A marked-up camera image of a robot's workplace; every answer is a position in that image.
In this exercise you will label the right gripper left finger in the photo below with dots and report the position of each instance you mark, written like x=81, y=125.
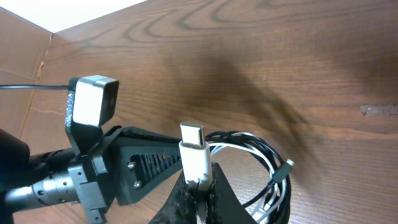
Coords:
x=180, y=207

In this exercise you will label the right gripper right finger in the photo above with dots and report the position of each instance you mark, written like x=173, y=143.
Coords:
x=223, y=205

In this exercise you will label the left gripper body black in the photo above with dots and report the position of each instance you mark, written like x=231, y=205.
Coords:
x=92, y=176

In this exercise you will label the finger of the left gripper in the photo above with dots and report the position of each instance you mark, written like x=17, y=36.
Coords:
x=145, y=160

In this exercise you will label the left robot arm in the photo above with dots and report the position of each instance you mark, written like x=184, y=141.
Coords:
x=42, y=180

